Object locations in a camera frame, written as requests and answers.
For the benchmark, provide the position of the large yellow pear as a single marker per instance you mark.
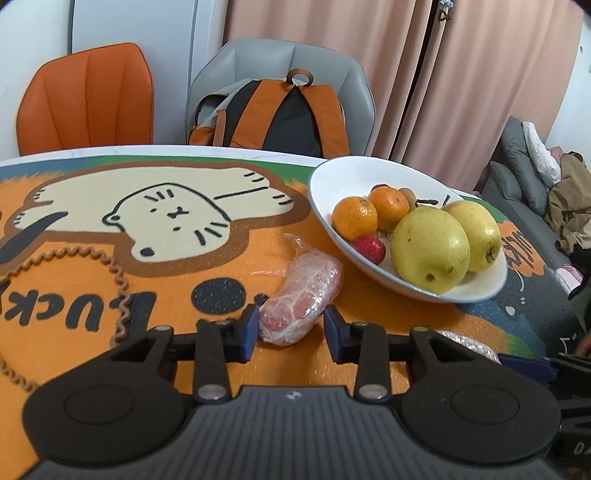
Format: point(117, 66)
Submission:
point(431, 250)

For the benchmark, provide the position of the brown jacket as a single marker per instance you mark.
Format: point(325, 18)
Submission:
point(569, 205)

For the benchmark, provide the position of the white pillow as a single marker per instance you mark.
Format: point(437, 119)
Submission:
point(546, 165)

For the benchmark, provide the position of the plastic pink food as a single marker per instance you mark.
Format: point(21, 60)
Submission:
point(312, 281)

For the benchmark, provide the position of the person's right hand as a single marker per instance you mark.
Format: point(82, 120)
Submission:
point(583, 349)

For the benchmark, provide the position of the white refrigerator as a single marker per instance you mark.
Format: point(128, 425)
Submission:
point(177, 38)

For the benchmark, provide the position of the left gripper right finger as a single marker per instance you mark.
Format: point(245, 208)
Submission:
point(453, 400)

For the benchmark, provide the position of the pink curtain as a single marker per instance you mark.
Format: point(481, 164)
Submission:
point(445, 75)

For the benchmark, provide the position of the orange chair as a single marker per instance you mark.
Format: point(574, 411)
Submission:
point(97, 97)

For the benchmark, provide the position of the grey sofa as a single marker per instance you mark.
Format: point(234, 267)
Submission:
point(511, 183)

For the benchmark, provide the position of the orange black backpack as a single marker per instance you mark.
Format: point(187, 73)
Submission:
point(292, 115)

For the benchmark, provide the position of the grey chair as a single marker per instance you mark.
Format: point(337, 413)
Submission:
point(258, 58)

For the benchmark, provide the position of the orange mandarin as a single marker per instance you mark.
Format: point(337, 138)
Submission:
point(354, 217)
point(391, 206)

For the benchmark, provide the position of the brown kiwi fruit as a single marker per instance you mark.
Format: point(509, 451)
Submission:
point(410, 197)

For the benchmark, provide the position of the colourful cartoon table mat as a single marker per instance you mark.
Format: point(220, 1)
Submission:
point(97, 251)

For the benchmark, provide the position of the white ceramic bowl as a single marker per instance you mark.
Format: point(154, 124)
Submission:
point(348, 176)

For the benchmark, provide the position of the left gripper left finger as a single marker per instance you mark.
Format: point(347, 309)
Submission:
point(131, 400)

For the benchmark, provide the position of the small red fruit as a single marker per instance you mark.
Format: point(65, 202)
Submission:
point(371, 248)
point(376, 187)

